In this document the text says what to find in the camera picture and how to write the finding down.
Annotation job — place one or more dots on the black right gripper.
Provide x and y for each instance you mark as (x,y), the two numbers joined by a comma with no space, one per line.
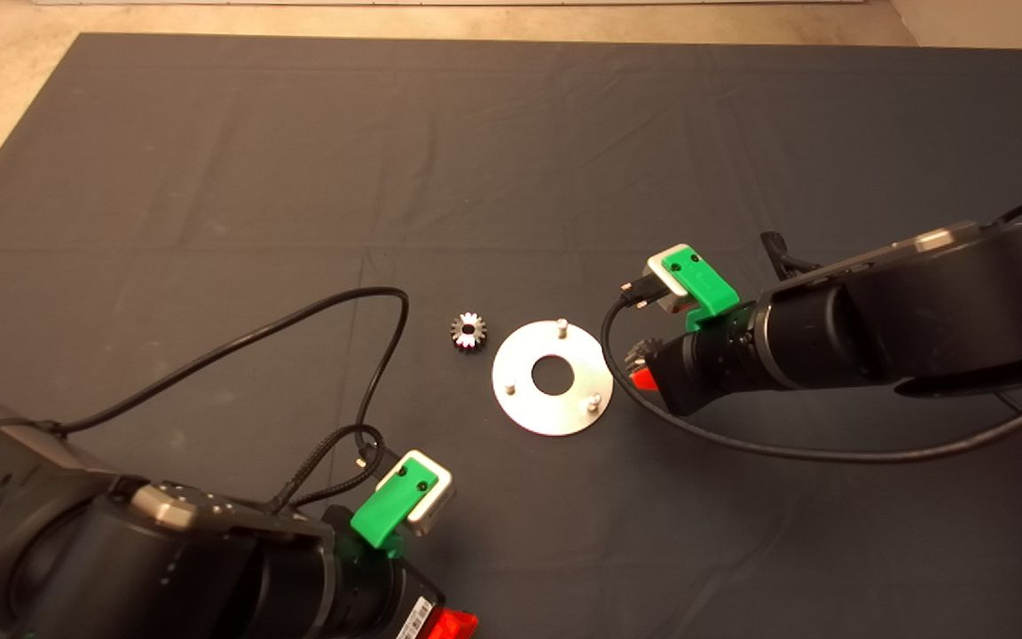
(715,364)

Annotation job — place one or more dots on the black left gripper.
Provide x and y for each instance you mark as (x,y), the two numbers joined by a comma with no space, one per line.
(378,603)

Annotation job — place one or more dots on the steel planetary gear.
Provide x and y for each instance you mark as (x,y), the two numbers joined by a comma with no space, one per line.
(640,353)
(478,341)

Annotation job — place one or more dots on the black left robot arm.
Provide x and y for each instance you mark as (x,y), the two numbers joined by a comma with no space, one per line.
(121,577)

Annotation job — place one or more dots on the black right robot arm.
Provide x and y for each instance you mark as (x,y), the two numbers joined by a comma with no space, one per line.
(919,311)

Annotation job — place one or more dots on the round metal carrier plate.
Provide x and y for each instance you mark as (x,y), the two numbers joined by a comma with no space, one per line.
(520,355)

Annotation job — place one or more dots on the dark grey table cloth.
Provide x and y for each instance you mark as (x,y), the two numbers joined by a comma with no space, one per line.
(564,177)

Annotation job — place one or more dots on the right silver camera box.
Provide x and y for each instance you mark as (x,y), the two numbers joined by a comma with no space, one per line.
(660,280)

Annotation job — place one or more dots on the silver camera box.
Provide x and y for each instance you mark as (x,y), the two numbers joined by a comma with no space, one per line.
(438,508)
(660,280)

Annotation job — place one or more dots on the right green camera mount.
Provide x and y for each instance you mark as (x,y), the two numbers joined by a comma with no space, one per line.
(706,284)

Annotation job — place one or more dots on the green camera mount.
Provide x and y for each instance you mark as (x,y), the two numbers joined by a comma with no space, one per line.
(706,284)
(387,515)

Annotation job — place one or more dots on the left silver camera box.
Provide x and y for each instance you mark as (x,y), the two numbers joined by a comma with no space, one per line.
(438,508)

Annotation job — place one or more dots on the left green camera mount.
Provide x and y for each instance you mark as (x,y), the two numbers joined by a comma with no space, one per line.
(387,515)

